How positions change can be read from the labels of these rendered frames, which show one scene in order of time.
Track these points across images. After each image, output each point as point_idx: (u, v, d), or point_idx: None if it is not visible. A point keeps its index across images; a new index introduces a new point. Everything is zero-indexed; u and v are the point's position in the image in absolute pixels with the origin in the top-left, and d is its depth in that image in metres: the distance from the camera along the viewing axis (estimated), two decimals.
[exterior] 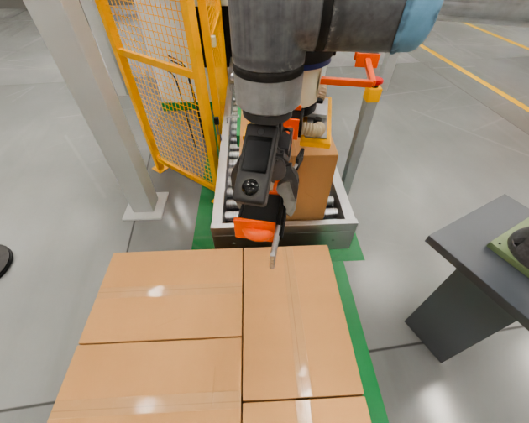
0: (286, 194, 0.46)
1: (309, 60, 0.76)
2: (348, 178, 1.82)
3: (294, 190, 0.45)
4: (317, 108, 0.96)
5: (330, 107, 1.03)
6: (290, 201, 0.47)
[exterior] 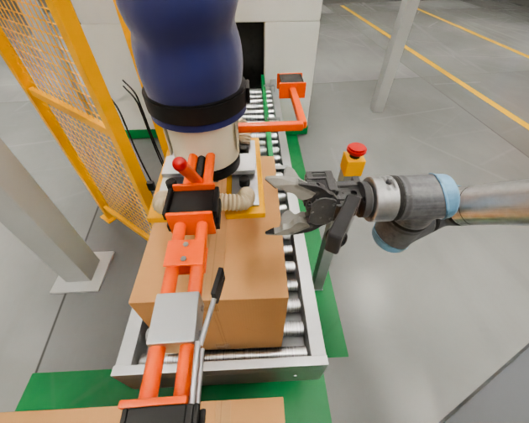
0: (295, 228, 0.55)
1: (214, 118, 0.55)
2: (327, 253, 1.42)
3: (301, 231, 0.56)
4: (243, 162, 0.75)
5: (259, 154, 0.83)
6: (289, 232, 0.56)
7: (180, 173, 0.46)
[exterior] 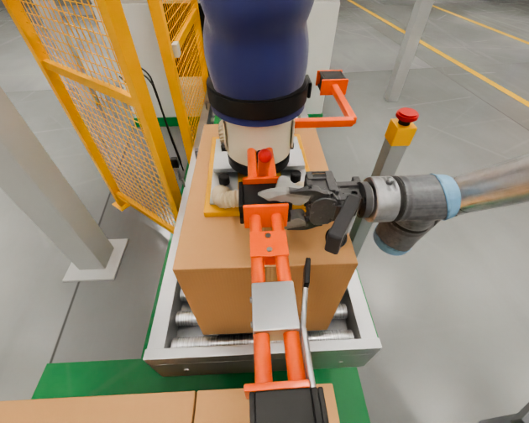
0: (292, 224, 0.54)
1: (282, 112, 0.55)
2: (359, 237, 1.34)
3: (295, 228, 0.55)
4: (291, 158, 0.76)
5: (303, 149, 0.84)
6: (283, 227, 0.54)
7: (261, 164, 0.46)
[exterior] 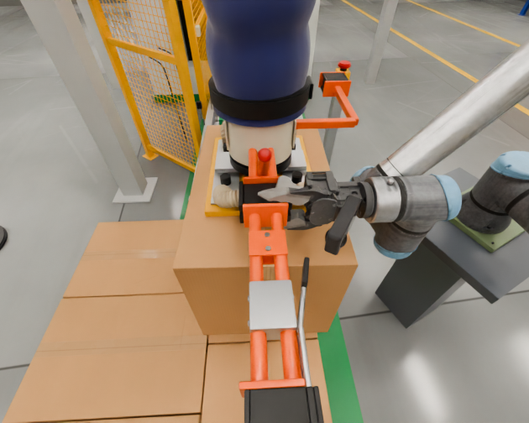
0: (292, 224, 0.54)
1: (283, 112, 0.56)
2: (326, 160, 1.92)
3: (295, 228, 0.55)
4: (293, 159, 0.76)
5: (305, 150, 0.84)
6: (283, 227, 0.54)
7: (261, 164, 0.46)
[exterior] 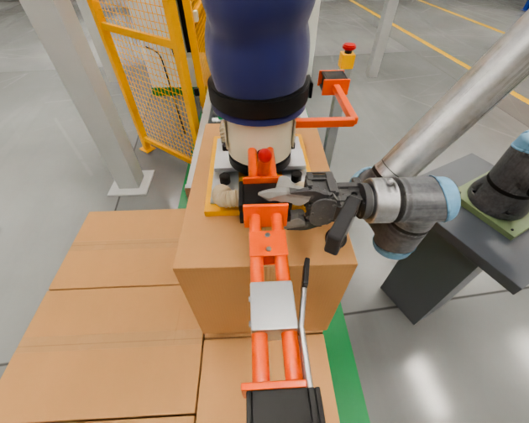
0: (291, 224, 0.54)
1: (283, 112, 0.55)
2: (328, 151, 1.85)
3: (295, 228, 0.55)
4: (292, 158, 0.76)
5: (304, 149, 0.84)
6: (283, 227, 0.54)
7: (261, 164, 0.46)
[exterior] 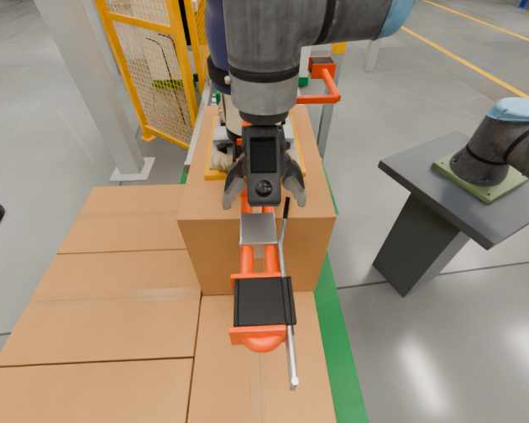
0: (294, 187, 0.46)
1: None
2: (323, 135, 1.92)
3: (300, 181, 0.46)
4: (283, 132, 0.85)
5: (294, 127, 0.93)
6: (300, 193, 0.48)
7: (251, 123, 0.56)
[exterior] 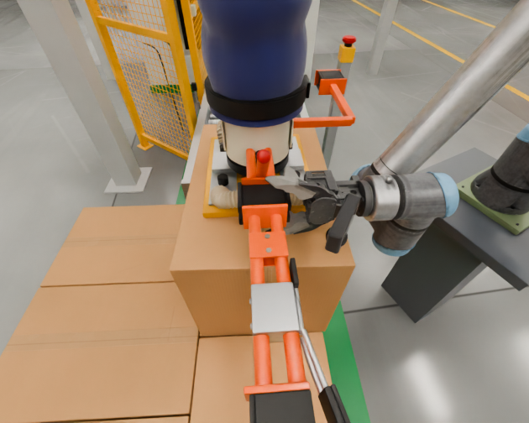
0: (295, 228, 0.55)
1: (280, 112, 0.55)
2: (328, 147, 1.82)
3: (301, 231, 0.56)
4: (290, 158, 0.76)
5: (301, 149, 0.84)
6: (288, 232, 0.56)
7: (260, 165, 0.46)
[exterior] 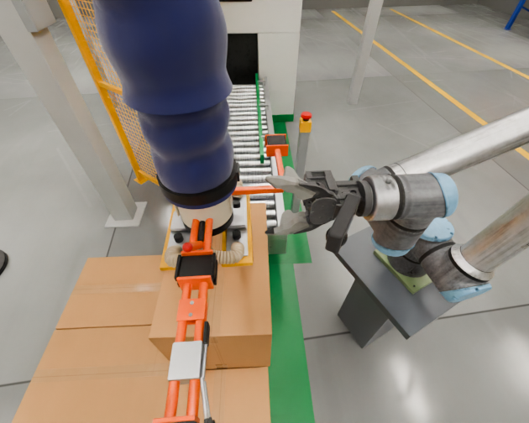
0: (295, 228, 0.55)
1: (212, 200, 0.73)
2: None
3: (301, 231, 0.56)
4: (235, 216, 0.93)
5: (248, 206, 1.01)
6: (288, 232, 0.56)
7: None
